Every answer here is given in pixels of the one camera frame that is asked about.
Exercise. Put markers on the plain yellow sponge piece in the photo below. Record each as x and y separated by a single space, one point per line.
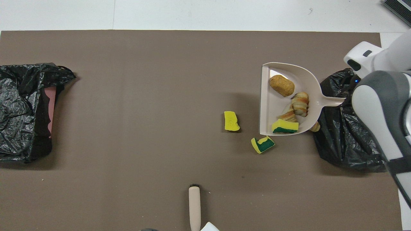
231 121

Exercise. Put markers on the brown table mat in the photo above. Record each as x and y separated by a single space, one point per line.
128 64

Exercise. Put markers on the curled yellow green sponge piece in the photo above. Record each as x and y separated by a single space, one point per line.
263 146

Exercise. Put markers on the brown cracked toy bread roll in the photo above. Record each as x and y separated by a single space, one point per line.
282 86

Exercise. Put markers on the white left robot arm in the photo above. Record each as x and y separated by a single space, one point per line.
210 227

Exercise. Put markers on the orange striped toy croissant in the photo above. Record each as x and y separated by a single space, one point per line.
316 127
300 102

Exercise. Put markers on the black trash bag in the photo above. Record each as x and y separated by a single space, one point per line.
19 80
337 144

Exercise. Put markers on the beige plastic dustpan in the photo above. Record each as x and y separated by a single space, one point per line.
273 106

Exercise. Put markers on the pink bin box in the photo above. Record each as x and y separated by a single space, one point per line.
49 102

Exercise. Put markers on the pale yellow toy pastry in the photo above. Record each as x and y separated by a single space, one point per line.
287 116

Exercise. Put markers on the dark ribbed grille device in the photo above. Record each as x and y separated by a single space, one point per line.
399 8

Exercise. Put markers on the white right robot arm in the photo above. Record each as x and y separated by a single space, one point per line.
379 106

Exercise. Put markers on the beige brush with black bristles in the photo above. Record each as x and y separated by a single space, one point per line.
194 205

